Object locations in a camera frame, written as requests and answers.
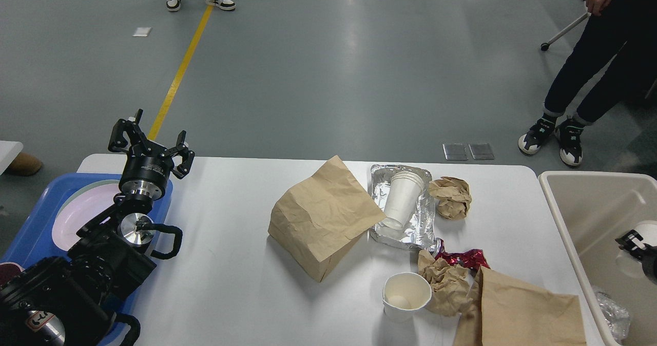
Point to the stacked white paper cups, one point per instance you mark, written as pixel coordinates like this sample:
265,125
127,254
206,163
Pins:
401,202

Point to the brown paper bag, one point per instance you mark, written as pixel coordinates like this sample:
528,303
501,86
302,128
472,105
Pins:
318,220

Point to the beige plastic bin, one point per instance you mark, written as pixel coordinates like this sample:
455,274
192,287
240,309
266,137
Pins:
591,210

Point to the pink mug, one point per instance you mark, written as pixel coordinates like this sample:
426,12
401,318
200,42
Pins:
9,270

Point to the right metal floor plate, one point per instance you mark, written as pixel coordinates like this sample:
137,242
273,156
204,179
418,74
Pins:
481,151

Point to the pink plate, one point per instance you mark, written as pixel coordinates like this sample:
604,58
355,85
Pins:
79,212

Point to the crumpled brown paper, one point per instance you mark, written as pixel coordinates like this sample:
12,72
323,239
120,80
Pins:
448,284

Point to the left metal floor plate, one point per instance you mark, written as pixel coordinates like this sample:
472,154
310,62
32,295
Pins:
455,152

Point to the white paper cup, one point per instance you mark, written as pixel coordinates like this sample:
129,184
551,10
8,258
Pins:
646,233
404,294

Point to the white paper cup back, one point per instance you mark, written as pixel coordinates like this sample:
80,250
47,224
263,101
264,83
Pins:
646,233

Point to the metal floor plate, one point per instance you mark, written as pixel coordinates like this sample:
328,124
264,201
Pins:
481,151
455,152

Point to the white paper cup front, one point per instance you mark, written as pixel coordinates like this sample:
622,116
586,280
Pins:
404,294

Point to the blue plastic tray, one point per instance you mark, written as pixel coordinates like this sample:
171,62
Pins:
34,243

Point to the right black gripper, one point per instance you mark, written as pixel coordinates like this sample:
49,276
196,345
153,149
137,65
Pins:
632,242

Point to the white side table corner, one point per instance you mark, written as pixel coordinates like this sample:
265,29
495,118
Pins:
8,152

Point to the office chair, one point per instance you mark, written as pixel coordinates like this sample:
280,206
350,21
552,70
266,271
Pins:
546,45

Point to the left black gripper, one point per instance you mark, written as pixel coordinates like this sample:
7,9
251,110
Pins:
148,175

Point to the aluminium foil tray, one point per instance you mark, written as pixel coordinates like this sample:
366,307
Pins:
419,232

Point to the crumpled brown paper ball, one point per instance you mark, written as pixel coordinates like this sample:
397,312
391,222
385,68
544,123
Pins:
453,197

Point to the red foil wrapper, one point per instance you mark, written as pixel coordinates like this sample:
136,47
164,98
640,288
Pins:
473,259

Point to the person with tan boot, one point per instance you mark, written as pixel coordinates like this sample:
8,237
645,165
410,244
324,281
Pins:
24,164

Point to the person in dark clothes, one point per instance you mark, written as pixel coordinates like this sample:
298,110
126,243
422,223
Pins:
613,59

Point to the clear plastic wrap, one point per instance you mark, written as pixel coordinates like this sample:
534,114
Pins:
617,317

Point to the flat brown paper sheet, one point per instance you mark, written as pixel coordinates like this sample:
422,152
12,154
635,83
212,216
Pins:
506,311

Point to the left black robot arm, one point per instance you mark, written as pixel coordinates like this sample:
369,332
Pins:
64,300

